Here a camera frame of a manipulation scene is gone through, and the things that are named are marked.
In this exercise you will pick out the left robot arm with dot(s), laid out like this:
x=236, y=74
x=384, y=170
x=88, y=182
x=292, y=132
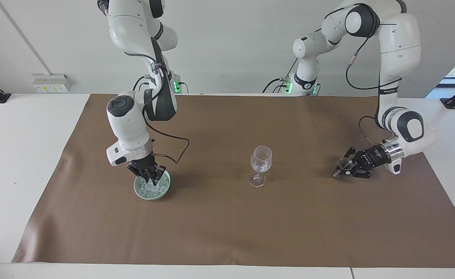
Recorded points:
x=399, y=46

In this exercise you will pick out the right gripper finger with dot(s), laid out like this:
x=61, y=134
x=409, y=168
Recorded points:
x=159, y=172
x=146, y=177

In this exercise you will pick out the clear wine glass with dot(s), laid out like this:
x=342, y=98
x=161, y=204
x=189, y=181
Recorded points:
x=261, y=159

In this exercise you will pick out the pale green bowl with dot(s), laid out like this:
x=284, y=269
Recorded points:
x=140, y=193

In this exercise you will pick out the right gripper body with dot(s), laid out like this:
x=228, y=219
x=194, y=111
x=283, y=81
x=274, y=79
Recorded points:
x=142, y=163

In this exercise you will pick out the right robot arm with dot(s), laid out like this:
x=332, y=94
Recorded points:
x=128, y=120

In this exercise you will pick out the clear ice cube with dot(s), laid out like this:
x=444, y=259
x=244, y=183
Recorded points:
x=145, y=190
x=161, y=188
x=153, y=191

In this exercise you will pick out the small metal measuring cup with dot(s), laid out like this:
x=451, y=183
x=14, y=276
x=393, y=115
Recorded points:
x=343, y=166

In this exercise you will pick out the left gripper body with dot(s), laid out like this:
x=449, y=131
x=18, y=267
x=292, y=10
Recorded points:
x=375, y=157

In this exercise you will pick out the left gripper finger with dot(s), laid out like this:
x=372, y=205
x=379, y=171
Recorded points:
x=361, y=173
x=353, y=152

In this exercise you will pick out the white wall socket box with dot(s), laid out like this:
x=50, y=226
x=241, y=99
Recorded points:
x=51, y=83

